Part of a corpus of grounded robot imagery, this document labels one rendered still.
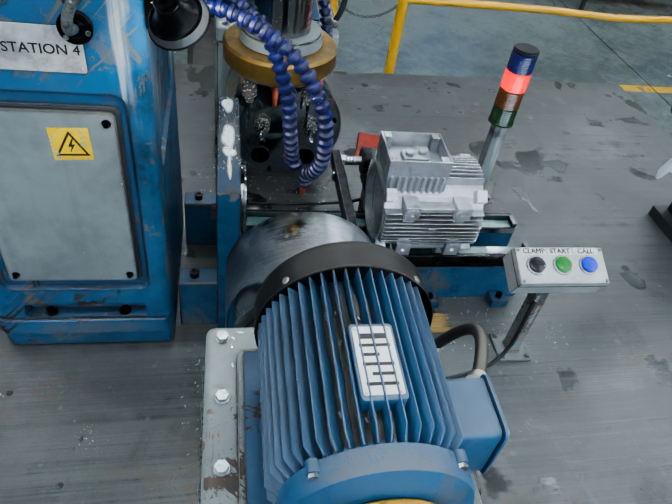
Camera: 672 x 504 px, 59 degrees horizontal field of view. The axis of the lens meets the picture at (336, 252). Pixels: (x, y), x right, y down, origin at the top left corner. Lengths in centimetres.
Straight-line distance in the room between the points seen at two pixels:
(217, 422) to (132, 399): 47
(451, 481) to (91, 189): 67
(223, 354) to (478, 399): 32
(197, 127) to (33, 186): 87
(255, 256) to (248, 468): 34
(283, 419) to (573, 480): 77
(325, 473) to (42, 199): 65
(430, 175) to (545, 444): 54
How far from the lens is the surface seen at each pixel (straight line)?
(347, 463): 45
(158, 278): 106
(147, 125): 86
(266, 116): 129
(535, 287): 109
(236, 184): 98
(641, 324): 151
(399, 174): 110
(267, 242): 87
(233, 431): 67
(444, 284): 131
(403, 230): 114
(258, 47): 94
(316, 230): 87
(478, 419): 53
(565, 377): 131
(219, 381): 70
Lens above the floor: 174
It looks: 43 degrees down
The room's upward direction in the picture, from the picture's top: 10 degrees clockwise
